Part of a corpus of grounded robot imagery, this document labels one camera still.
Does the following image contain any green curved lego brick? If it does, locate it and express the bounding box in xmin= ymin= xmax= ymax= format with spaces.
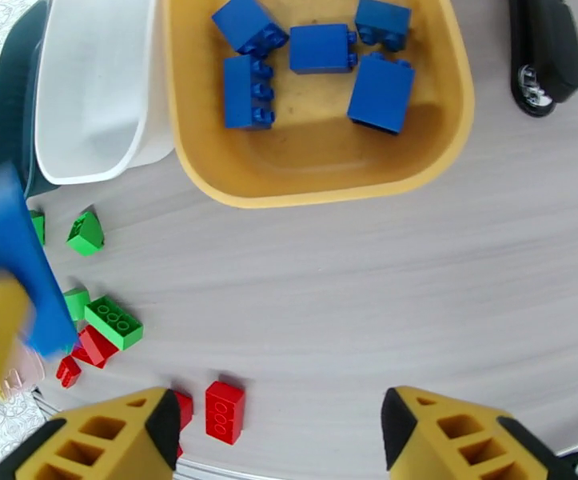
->
xmin=66 ymin=210 xmax=106 ymax=257
xmin=62 ymin=287 xmax=92 ymax=322

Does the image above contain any long blue lego brick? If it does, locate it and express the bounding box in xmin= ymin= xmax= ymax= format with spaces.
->
xmin=223 ymin=54 xmax=276 ymax=131
xmin=0 ymin=163 xmax=80 ymax=358

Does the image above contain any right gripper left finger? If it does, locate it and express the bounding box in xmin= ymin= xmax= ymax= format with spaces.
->
xmin=0 ymin=386 xmax=182 ymax=480

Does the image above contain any white plastic container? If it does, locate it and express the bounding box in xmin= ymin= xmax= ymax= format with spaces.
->
xmin=34 ymin=0 xmax=177 ymax=186

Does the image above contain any red lego brick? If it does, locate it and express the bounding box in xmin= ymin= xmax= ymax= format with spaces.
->
xmin=205 ymin=379 xmax=246 ymax=446
xmin=170 ymin=390 xmax=195 ymax=460
xmin=55 ymin=354 xmax=83 ymax=390
xmin=70 ymin=324 xmax=120 ymax=370

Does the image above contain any yellow plastic container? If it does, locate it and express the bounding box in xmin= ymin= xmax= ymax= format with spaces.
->
xmin=161 ymin=0 xmax=476 ymax=210

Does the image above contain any black metal stapler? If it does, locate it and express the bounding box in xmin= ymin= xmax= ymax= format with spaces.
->
xmin=508 ymin=0 xmax=578 ymax=118

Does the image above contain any dark teal plastic container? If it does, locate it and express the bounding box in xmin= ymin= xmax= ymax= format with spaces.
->
xmin=0 ymin=0 xmax=62 ymax=200

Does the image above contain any long green lego brick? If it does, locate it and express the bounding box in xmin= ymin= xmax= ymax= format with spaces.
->
xmin=84 ymin=295 xmax=145 ymax=352

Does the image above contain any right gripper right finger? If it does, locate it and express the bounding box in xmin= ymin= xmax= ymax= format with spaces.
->
xmin=381 ymin=386 xmax=578 ymax=480

